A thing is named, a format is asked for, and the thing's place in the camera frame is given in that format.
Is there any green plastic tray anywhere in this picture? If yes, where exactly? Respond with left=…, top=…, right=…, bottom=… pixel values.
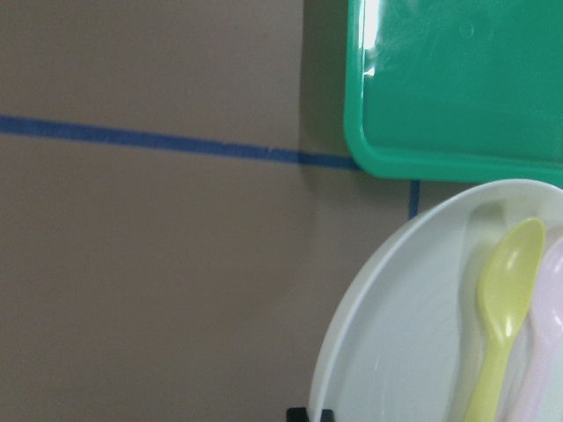
left=344, top=1, right=562, bottom=185

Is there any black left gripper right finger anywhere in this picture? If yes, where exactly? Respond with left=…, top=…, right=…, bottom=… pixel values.
left=321, top=409, right=334, bottom=422

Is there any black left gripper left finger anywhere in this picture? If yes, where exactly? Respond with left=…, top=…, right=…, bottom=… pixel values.
left=286, top=407, right=307, bottom=422

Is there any white round plate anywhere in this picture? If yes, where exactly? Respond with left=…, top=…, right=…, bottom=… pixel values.
left=307, top=179, right=562, bottom=421

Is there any yellow plastic spoon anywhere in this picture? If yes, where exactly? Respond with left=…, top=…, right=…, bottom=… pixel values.
left=464, top=217, right=545, bottom=421

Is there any pink plastic spoon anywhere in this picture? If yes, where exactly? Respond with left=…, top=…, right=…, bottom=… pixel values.
left=508, top=239, right=562, bottom=421

